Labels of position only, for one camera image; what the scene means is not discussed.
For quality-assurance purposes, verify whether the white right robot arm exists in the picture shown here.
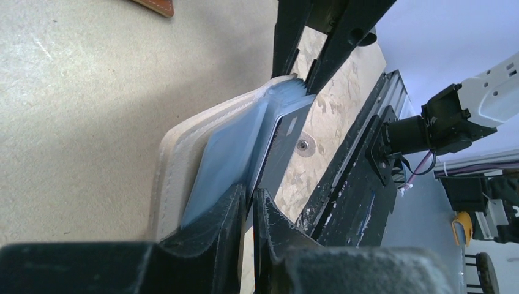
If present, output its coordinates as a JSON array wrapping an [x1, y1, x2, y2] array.
[[272, 0, 518, 183]]

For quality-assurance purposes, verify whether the brown open card holder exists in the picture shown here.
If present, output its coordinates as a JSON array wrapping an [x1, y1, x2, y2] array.
[[132, 0, 174, 18]]

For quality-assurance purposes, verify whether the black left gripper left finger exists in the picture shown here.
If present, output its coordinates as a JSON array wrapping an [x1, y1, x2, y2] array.
[[1, 184, 246, 293]]

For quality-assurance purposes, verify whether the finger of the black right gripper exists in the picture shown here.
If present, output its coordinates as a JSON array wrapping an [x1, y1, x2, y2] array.
[[271, 0, 313, 78], [306, 0, 395, 94]]

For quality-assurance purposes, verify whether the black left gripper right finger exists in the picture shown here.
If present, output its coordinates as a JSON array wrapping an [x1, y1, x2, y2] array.
[[252, 189, 452, 293]]

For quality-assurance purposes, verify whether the cream card holder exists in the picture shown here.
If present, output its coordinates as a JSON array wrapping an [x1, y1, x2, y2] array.
[[147, 74, 315, 241]]

